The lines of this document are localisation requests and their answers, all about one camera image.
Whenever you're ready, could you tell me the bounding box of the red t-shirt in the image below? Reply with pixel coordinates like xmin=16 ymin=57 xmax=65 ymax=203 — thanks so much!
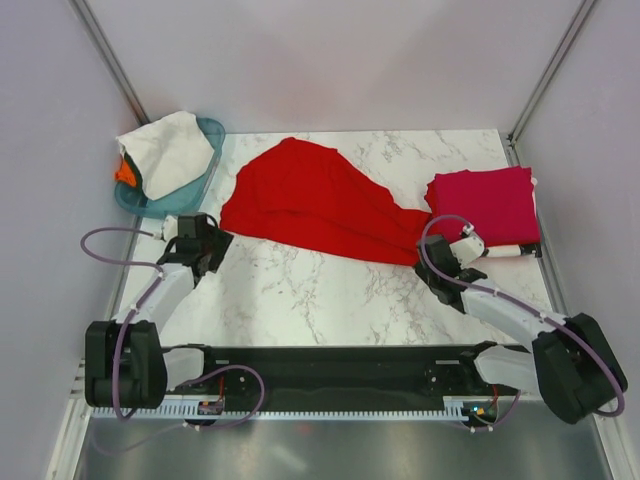
xmin=424 ymin=181 xmax=438 ymax=215
xmin=220 ymin=137 xmax=431 ymax=267

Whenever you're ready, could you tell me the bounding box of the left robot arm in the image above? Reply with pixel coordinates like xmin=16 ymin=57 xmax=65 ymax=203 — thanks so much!
xmin=80 ymin=213 xmax=233 ymax=418

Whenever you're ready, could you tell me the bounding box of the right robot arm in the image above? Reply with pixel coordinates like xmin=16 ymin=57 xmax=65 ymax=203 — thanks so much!
xmin=414 ymin=235 xmax=628 ymax=424

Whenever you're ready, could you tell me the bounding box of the folded red t-shirt in stack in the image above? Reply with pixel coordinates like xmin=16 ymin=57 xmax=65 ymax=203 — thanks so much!
xmin=424 ymin=181 xmax=438 ymax=215

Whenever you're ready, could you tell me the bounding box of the teal plastic basket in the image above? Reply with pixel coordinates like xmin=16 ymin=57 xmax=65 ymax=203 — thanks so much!
xmin=114 ymin=117 xmax=226 ymax=219

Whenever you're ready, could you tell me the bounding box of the folded magenta t-shirt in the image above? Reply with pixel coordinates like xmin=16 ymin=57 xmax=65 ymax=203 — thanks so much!
xmin=432 ymin=167 xmax=533 ymax=237

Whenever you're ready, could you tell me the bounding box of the white t-shirt in basket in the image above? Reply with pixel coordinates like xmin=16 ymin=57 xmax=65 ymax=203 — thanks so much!
xmin=116 ymin=111 xmax=213 ymax=200

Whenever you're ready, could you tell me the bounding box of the orange garment in basket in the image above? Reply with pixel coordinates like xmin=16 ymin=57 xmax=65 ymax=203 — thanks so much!
xmin=114 ymin=157 xmax=138 ymax=188

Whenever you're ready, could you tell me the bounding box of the dark green garment in basket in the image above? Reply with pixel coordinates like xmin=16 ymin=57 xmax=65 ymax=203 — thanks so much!
xmin=120 ymin=153 xmax=143 ymax=191

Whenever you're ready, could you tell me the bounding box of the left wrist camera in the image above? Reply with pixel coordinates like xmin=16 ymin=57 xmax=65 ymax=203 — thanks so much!
xmin=159 ymin=212 xmax=217 ymax=242

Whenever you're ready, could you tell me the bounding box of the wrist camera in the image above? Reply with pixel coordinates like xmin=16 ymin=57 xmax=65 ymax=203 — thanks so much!
xmin=450 ymin=235 xmax=487 ymax=268
xmin=159 ymin=212 xmax=217 ymax=242

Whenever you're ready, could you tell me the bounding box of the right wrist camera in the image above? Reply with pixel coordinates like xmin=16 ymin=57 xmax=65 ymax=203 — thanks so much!
xmin=450 ymin=235 xmax=487 ymax=268

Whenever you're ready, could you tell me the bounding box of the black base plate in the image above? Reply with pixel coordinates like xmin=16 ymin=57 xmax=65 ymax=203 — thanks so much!
xmin=177 ymin=345 xmax=516 ymax=410

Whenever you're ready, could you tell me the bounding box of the white slotted cable duct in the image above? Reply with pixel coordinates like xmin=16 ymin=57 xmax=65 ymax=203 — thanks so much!
xmin=92 ymin=397 xmax=471 ymax=420

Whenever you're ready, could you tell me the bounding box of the right aluminium frame post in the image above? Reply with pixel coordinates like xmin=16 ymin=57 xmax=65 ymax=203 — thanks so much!
xmin=504 ymin=0 xmax=600 ymax=149

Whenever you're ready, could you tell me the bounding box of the aluminium frame post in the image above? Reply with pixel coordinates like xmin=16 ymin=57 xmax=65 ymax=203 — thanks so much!
xmin=504 ymin=0 xmax=600 ymax=149
xmin=68 ymin=0 xmax=149 ymax=125

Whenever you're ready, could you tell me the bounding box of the left aluminium frame post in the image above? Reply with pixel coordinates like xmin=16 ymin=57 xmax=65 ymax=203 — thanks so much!
xmin=68 ymin=0 xmax=149 ymax=125

